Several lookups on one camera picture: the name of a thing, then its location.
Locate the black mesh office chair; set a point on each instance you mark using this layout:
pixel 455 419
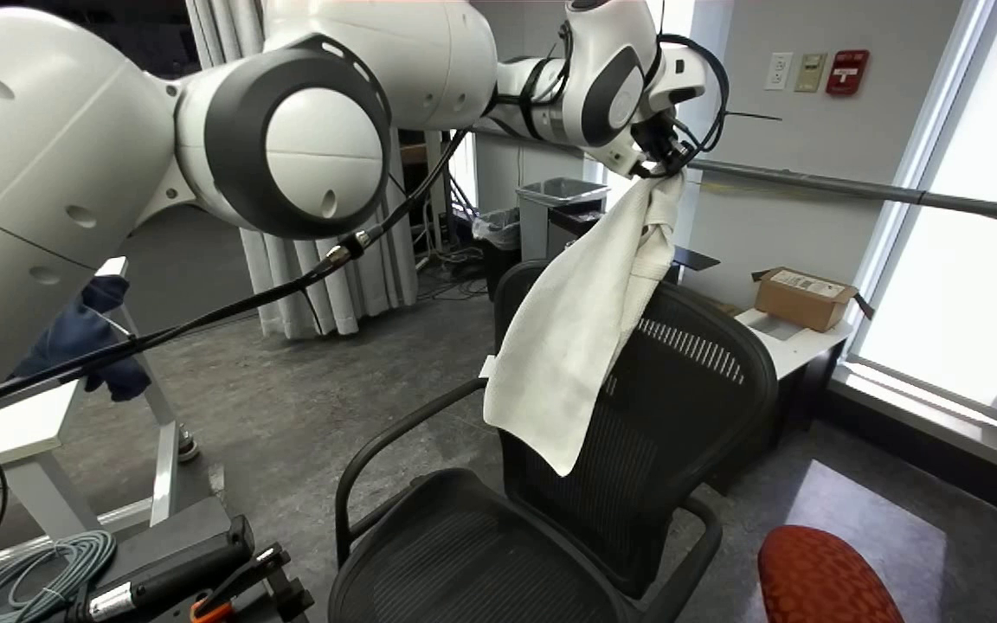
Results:
pixel 615 542

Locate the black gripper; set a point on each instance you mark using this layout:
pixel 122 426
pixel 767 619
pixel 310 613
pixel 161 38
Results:
pixel 660 146

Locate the orange handled clamp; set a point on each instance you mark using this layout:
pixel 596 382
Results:
pixel 262 578

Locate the white low cabinet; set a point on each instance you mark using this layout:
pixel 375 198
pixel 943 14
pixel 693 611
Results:
pixel 790 346

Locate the white work table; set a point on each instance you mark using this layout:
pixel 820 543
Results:
pixel 28 435

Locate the blue cloth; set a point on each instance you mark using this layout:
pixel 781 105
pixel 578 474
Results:
pixel 83 330

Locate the cardboard box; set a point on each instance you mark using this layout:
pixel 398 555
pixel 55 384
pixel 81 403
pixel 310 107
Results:
pixel 800 299

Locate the red fire alarm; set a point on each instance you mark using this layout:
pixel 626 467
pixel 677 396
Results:
pixel 845 71

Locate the white light switch plate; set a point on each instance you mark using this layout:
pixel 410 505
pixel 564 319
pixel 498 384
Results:
pixel 776 71

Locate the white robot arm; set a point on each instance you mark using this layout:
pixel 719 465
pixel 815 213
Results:
pixel 291 138

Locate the white towel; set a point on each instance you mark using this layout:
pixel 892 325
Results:
pixel 572 323

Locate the beige wall thermostat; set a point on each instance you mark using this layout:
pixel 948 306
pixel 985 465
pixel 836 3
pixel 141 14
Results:
pixel 810 71

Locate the orange upholstered chair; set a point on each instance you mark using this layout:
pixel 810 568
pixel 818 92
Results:
pixel 810 576

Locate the grey wall rail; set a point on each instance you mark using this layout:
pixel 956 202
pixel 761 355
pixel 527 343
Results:
pixel 854 189

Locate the grey trash bin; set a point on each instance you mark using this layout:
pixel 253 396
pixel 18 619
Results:
pixel 554 213

